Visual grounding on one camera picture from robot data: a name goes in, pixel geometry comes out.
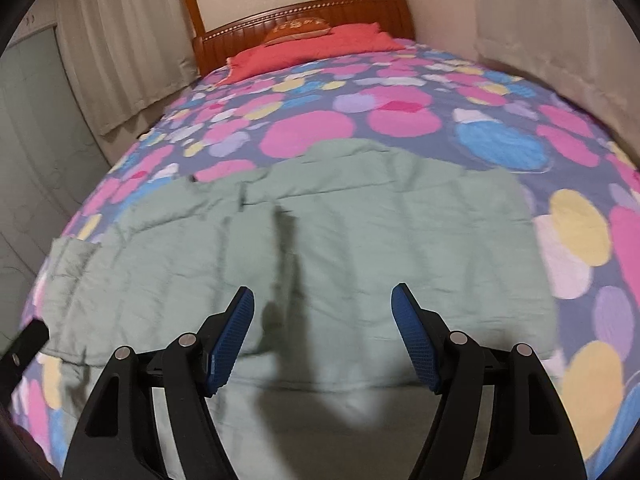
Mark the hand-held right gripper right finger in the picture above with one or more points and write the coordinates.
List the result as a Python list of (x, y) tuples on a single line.
[(417, 335)]

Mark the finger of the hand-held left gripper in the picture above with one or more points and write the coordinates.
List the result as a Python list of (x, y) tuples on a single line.
[(22, 355)]

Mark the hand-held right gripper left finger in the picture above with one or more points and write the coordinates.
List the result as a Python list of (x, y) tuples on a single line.
[(230, 340)]

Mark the light green quilted blanket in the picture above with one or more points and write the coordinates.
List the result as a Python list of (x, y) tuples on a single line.
[(350, 240)]

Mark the dotted colourful bed sheet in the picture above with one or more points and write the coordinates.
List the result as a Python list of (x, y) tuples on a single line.
[(400, 120)]

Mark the red pillow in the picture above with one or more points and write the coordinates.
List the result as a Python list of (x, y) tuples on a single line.
[(300, 52)]

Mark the wooden headboard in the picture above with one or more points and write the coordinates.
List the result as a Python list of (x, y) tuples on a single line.
[(225, 42)]

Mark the brown embroidered cushion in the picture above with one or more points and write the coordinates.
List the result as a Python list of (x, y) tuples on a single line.
[(295, 27)]

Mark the cream curtain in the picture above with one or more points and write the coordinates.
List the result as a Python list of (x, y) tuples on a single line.
[(560, 35), (125, 35)]

